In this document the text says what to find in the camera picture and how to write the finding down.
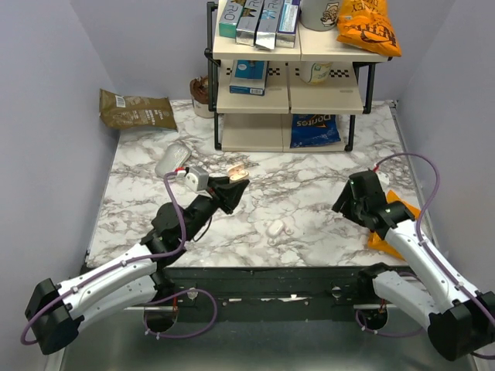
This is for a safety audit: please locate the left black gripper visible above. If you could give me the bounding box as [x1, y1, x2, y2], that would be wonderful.
[181, 174, 249, 243]

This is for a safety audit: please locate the beige earbud charging case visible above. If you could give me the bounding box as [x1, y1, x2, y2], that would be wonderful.
[227, 164, 250, 182]

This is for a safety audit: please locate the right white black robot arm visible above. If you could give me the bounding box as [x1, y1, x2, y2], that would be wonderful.
[333, 170, 494, 361]

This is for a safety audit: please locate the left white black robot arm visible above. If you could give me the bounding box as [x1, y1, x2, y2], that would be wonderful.
[20, 168, 250, 355]

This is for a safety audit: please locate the chocolate cupcake in wrapper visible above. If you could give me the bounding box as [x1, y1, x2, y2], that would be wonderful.
[189, 76, 214, 119]

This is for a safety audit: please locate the blue Doritos bag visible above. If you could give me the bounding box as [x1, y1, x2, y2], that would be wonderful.
[290, 114, 341, 148]

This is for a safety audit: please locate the blue box middle shelf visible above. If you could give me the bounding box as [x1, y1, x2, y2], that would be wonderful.
[229, 60, 268, 96]

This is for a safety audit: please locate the beige black shelf rack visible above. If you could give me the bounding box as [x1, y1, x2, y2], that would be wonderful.
[204, 1, 387, 152]

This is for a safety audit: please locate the brown snack bag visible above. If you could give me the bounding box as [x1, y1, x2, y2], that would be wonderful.
[99, 89, 177, 131]

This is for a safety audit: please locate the white yellow mug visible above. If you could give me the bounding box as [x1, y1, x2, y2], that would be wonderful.
[299, 62, 333, 85]

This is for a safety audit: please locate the silver toothpaste box left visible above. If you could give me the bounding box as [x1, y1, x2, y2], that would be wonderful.
[235, 0, 265, 46]

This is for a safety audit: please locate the silver toothpaste box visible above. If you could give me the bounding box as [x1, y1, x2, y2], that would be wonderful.
[255, 0, 284, 50]
[235, 0, 265, 46]

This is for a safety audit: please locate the orange snack bag on table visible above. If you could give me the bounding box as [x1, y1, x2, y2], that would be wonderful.
[367, 190, 421, 260]

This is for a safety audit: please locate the blue white toothpaste box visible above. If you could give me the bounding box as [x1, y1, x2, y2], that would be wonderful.
[275, 0, 300, 48]

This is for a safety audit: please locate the teal toothpaste box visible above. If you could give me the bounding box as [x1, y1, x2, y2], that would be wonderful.
[218, 0, 245, 39]

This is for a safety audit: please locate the silver toothpaste box middle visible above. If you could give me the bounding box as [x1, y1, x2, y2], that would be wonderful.
[255, 0, 284, 50]

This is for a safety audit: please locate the grey printed mug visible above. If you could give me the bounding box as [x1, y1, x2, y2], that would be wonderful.
[300, 0, 342, 32]

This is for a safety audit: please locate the orange chips bag on shelf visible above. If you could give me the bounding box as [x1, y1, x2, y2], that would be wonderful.
[336, 0, 402, 57]

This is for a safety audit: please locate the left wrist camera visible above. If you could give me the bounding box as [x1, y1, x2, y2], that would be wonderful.
[176, 166, 209, 192]

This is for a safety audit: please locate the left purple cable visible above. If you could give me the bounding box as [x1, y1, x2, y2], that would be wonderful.
[19, 166, 218, 345]

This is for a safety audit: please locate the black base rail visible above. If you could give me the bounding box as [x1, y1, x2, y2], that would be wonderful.
[152, 267, 384, 322]

